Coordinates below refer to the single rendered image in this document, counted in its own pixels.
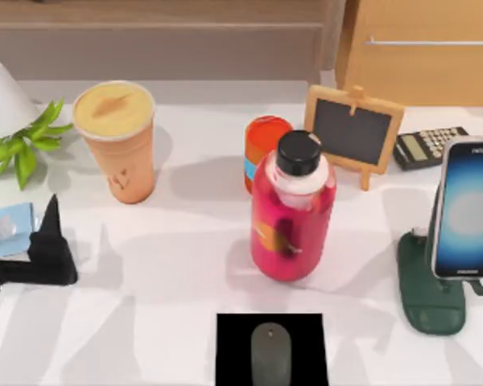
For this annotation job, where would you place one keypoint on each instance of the orange can with blue label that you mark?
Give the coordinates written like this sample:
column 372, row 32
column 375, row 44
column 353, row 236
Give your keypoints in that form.
column 261, row 136

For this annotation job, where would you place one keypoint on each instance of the red bottle with black cap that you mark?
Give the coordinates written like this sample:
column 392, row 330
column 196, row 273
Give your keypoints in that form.
column 290, row 229

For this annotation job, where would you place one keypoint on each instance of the orange cup with yellow lid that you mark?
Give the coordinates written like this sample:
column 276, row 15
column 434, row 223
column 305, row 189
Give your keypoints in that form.
column 122, row 161

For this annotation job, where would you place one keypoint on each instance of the wooden framed blackboard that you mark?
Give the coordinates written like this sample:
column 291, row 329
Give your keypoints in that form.
column 352, row 128

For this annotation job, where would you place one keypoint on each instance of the black mouse mat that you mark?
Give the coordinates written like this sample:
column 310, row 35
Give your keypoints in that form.
column 233, row 354

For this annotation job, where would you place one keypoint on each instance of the grey computer mouse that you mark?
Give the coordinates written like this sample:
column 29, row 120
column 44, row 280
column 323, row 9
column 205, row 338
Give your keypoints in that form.
column 270, row 354

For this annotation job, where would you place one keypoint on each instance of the brown wooden cupboard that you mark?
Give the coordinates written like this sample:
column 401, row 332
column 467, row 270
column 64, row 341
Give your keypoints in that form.
column 157, row 44

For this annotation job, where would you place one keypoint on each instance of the black calculator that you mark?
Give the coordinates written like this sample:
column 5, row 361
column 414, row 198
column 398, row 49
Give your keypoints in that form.
column 422, row 146

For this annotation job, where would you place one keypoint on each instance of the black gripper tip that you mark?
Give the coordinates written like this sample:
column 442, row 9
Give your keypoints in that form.
column 48, row 261

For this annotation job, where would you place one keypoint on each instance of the pale wooden cupboard door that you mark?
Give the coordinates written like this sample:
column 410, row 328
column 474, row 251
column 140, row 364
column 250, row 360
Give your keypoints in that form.
column 418, row 76

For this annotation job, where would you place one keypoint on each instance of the dark green phone stand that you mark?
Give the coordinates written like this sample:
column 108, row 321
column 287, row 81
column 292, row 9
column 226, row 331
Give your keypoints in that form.
column 430, row 305

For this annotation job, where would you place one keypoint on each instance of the light blue packet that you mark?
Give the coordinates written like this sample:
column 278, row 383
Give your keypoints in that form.
column 18, row 225

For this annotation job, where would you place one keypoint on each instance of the smartphone with pale blue screen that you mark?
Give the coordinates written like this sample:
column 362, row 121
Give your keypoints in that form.
column 469, row 209

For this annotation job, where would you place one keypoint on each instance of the white pot with green plant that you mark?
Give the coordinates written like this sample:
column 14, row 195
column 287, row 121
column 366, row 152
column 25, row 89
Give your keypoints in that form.
column 4, row 100

